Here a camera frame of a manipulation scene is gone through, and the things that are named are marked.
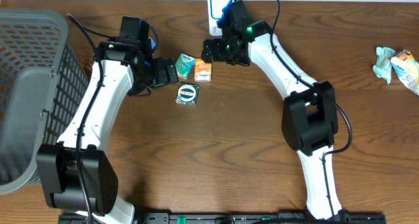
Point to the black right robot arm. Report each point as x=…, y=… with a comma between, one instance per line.
x=309, y=118

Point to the mint green wipes pack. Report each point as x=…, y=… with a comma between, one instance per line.
x=383, y=66

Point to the teal tissue pack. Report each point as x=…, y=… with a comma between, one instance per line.
x=184, y=64

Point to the yellow snack bag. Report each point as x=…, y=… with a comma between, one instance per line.
x=406, y=68

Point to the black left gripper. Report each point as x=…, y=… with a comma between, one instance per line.
x=162, y=64

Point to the orange tissue pack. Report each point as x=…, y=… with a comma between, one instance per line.
x=202, y=71

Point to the white barcode scanner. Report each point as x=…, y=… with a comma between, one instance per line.
x=215, y=12

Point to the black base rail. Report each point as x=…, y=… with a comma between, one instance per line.
x=282, y=217

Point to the grey plastic mesh basket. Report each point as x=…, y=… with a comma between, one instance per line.
x=42, y=85

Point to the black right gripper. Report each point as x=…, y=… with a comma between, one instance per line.
x=214, y=56

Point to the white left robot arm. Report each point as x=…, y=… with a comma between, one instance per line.
x=75, y=173

